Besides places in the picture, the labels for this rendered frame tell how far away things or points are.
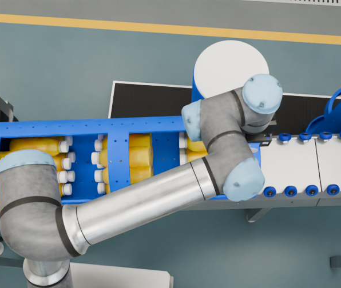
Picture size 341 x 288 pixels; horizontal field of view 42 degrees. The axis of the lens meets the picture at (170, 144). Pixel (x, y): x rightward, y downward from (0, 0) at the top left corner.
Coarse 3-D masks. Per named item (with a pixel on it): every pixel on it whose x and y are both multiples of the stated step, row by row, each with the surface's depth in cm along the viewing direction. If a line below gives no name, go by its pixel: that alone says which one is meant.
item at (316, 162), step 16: (272, 144) 169; (288, 144) 169; (304, 144) 169; (320, 144) 169; (336, 144) 168; (272, 160) 167; (288, 160) 167; (304, 160) 167; (320, 160) 167; (336, 160) 167; (272, 176) 166; (288, 176) 165; (304, 176) 165; (320, 176) 165; (336, 176) 165; (192, 208) 170; (208, 208) 170; (224, 208) 171; (240, 208) 171
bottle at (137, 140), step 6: (132, 138) 149; (138, 138) 149; (144, 138) 149; (150, 138) 153; (102, 144) 150; (132, 144) 149; (138, 144) 149; (144, 144) 148; (150, 144) 154; (150, 150) 150
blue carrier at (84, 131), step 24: (72, 120) 149; (96, 120) 147; (120, 120) 146; (144, 120) 145; (168, 120) 145; (0, 144) 154; (72, 144) 164; (120, 144) 138; (168, 144) 164; (72, 168) 165; (96, 168) 165; (120, 168) 138; (168, 168) 164; (72, 192) 160; (96, 192) 159
